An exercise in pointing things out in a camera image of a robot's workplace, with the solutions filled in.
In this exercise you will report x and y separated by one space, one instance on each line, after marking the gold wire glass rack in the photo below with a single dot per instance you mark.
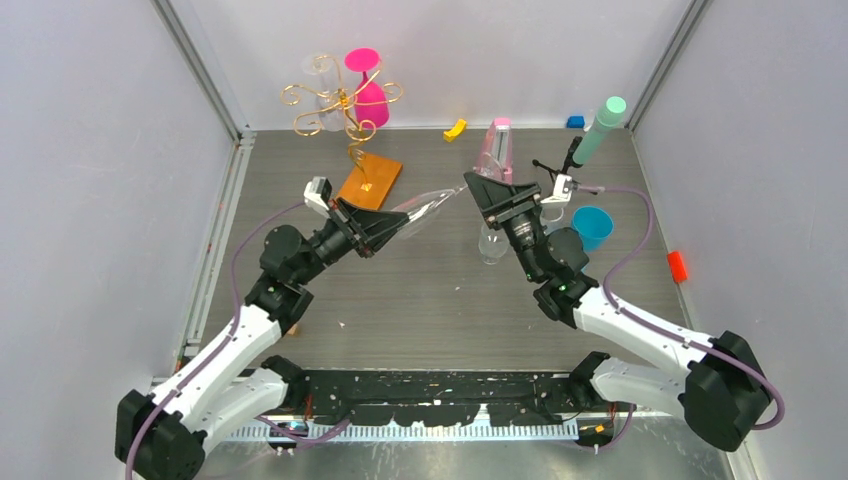
350 98

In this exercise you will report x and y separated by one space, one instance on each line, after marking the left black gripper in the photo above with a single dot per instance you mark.
369 227

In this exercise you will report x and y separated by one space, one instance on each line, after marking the red block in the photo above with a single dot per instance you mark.
677 266

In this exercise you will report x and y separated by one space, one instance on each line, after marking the pink wine glass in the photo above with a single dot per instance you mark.
370 100

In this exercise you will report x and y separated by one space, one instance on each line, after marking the blue block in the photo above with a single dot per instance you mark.
575 122

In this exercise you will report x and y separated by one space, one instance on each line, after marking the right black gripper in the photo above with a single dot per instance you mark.
501 202

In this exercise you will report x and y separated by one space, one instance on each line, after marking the clear wine glass back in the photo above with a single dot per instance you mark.
326 76

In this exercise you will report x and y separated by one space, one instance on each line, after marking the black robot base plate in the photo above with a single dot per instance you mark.
440 398

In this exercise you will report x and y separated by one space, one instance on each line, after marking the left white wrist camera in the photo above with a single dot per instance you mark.
317 194

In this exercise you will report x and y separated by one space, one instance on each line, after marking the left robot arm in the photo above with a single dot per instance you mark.
169 432

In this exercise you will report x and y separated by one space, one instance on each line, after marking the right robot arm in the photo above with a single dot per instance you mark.
715 384

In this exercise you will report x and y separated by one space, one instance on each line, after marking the clear wine glass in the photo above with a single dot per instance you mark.
423 209
552 219
326 76

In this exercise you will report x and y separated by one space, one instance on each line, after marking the black tripod mic stand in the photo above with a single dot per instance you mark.
567 164

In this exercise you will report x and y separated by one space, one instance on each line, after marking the yellow block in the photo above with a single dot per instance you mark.
455 131

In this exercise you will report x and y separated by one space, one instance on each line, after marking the blue wine glass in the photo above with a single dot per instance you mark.
593 225

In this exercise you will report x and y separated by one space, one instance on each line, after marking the orange wooden rack base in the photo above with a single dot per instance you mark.
368 186

